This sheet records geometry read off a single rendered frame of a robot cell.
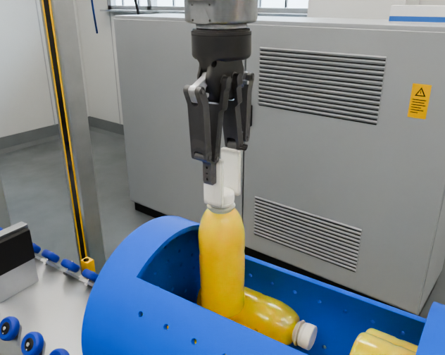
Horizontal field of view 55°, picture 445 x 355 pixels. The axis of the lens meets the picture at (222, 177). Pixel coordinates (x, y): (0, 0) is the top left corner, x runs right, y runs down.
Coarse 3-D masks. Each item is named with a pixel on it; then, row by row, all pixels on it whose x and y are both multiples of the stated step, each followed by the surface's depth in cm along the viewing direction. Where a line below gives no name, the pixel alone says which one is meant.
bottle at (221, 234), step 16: (208, 208) 62; (224, 208) 61; (208, 224) 61; (224, 224) 61; (240, 224) 62; (208, 240) 62; (224, 240) 61; (240, 240) 62; (208, 256) 63; (224, 256) 62; (240, 256) 64; (208, 272) 64; (224, 272) 63; (240, 272) 64; (208, 288) 65; (224, 288) 64; (240, 288) 66; (208, 304) 66; (224, 304) 65; (240, 304) 67
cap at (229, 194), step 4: (224, 188) 63; (228, 188) 63; (224, 192) 62; (228, 192) 62; (232, 192) 61; (224, 196) 60; (228, 196) 60; (232, 196) 61; (224, 200) 60; (228, 200) 61; (232, 200) 61; (224, 204) 61; (228, 204) 61; (232, 204) 62
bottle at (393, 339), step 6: (366, 330) 57; (372, 330) 56; (378, 330) 57; (378, 336) 55; (384, 336) 55; (390, 336) 55; (396, 342) 54; (402, 342) 54; (408, 342) 55; (408, 348) 53; (414, 348) 53
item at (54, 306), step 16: (48, 272) 106; (32, 288) 100; (48, 288) 100; (64, 288) 100; (80, 288) 100; (0, 304) 95; (16, 304) 95; (32, 304) 95; (48, 304) 95; (64, 304) 95; (80, 304) 95; (0, 320) 90; (32, 320) 90; (48, 320) 90; (64, 320) 90; (80, 320) 90; (48, 336) 86; (64, 336) 86; (80, 336) 86; (48, 352) 82; (80, 352) 82
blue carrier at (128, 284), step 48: (144, 240) 62; (192, 240) 77; (96, 288) 59; (144, 288) 56; (192, 288) 80; (288, 288) 71; (336, 288) 66; (96, 336) 57; (144, 336) 53; (192, 336) 50; (240, 336) 48; (336, 336) 68; (432, 336) 44
